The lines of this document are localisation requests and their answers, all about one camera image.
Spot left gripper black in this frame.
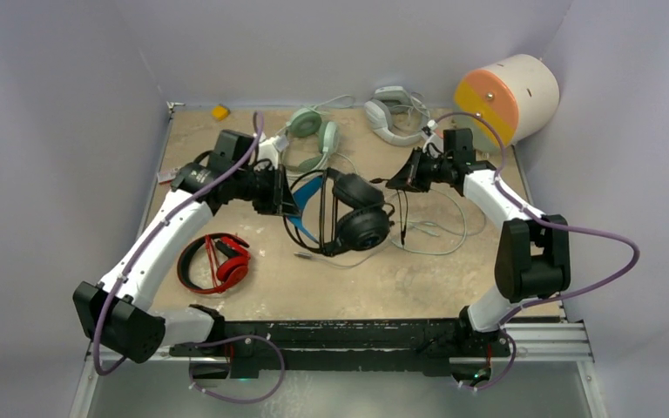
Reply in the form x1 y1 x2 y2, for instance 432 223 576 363
233 163 302 218

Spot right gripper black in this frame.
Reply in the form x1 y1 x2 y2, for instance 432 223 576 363
387 146 453 193

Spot red headphones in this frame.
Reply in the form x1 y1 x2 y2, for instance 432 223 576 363
176 233 251 295

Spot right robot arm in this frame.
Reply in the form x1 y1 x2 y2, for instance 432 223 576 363
386 128 571 354

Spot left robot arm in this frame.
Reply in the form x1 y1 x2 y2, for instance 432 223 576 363
72 126 301 375

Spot white grey headphones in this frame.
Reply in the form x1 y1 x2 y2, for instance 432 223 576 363
363 85 431 147

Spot yellow small block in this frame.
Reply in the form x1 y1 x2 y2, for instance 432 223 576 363
210 104 231 121

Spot red white small card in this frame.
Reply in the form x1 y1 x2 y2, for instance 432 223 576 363
156 168 179 185

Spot round pastel drawer cabinet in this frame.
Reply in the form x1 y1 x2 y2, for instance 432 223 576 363
453 54 560 148

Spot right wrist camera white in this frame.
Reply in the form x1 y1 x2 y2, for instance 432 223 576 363
422 119 444 158

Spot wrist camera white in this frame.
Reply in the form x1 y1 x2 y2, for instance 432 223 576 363
422 119 444 158
256 135 289 169

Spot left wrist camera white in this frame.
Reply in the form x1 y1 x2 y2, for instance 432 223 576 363
256 135 289 169

